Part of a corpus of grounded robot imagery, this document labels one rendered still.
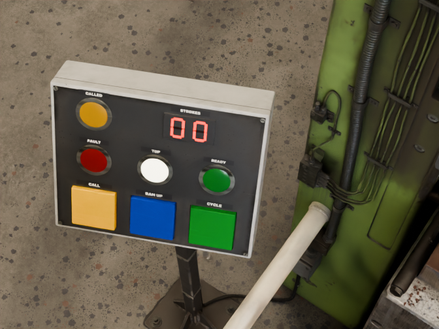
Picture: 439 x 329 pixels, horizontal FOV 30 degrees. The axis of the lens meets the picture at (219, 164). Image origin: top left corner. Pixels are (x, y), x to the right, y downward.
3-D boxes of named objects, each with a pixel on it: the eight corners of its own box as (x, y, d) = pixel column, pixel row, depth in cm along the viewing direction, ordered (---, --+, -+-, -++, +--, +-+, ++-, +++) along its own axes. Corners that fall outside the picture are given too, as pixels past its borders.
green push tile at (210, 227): (231, 251, 136) (236, 215, 132) (187, 243, 136) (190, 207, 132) (233, 244, 137) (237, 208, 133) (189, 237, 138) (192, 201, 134)
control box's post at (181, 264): (196, 326, 230) (172, 143, 133) (185, 318, 231) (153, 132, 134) (204, 315, 231) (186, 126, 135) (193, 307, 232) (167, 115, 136)
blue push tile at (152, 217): (172, 241, 137) (175, 204, 133) (129, 234, 137) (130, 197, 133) (174, 234, 138) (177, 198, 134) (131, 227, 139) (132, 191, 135)
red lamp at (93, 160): (100, 180, 132) (97, 168, 128) (78, 166, 133) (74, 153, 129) (113, 166, 133) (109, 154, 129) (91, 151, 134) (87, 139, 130)
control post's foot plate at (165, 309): (202, 369, 224) (201, 361, 216) (138, 324, 230) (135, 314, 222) (247, 307, 232) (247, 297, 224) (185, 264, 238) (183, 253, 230)
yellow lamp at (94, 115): (100, 136, 127) (97, 122, 123) (78, 121, 128) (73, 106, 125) (113, 121, 128) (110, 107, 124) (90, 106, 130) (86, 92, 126)
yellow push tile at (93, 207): (114, 231, 138) (115, 195, 134) (71, 224, 138) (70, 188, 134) (117, 224, 139) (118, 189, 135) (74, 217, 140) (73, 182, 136)
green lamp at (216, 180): (223, 200, 130) (223, 188, 126) (199, 185, 131) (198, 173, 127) (234, 186, 131) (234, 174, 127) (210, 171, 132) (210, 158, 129)
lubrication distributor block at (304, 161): (319, 201, 167) (326, 172, 155) (294, 185, 168) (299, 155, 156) (328, 188, 168) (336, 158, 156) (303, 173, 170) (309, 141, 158)
